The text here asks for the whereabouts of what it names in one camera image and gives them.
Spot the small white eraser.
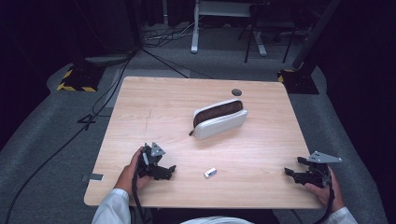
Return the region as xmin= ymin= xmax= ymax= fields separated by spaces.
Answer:
xmin=203 ymin=167 xmax=219 ymax=179

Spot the black floor tape cross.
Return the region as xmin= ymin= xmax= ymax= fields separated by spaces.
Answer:
xmin=77 ymin=113 xmax=98 ymax=132

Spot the black yellow-striped stand base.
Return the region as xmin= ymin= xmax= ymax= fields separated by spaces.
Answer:
xmin=276 ymin=67 xmax=320 ymax=95
xmin=56 ymin=63 xmax=106 ymax=93

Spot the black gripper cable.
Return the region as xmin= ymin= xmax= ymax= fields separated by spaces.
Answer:
xmin=131 ymin=167 xmax=148 ymax=224
xmin=313 ymin=181 xmax=336 ymax=224

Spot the grey floor tape strip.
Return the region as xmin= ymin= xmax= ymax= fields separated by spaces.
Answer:
xmin=80 ymin=173 xmax=105 ymax=183

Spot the person's white-clothed torso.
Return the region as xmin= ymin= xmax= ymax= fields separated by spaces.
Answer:
xmin=180 ymin=216 xmax=254 ymax=224

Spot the white desk frame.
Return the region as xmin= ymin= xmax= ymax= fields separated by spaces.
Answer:
xmin=190 ymin=0 xmax=268 ymax=58

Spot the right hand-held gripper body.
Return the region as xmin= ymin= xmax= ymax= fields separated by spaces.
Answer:
xmin=305 ymin=150 xmax=343 ymax=189

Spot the black metal chair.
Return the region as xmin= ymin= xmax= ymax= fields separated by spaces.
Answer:
xmin=237 ymin=3 xmax=298 ymax=64

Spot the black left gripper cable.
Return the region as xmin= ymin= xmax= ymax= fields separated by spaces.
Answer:
xmin=131 ymin=167 xmax=148 ymax=224

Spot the person's right hand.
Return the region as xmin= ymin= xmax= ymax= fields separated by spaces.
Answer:
xmin=304 ymin=169 xmax=346 ymax=214

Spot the dark slanted stand pole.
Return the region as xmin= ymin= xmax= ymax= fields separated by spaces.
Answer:
xmin=291 ymin=0 xmax=343 ymax=70

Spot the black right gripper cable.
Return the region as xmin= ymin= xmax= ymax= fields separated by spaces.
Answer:
xmin=313 ymin=181 xmax=336 ymax=224

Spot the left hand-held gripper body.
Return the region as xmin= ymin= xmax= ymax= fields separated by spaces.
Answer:
xmin=135 ymin=142 xmax=166 ymax=179

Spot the person's left hand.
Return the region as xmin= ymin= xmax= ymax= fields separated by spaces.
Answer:
xmin=114 ymin=147 xmax=150 ymax=196

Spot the bundle of floor cables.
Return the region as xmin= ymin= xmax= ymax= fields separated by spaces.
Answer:
xmin=143 ymin=22 xmax=195 ymax=49

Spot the white zippered pencil case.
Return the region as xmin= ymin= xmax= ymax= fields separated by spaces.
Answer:
xmin=188 ymin=98 xmax=249 ymax=141

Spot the long black floor cable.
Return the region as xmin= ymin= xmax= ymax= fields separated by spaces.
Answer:
xmin=4 ymin=50 xmax=138 ymax=224

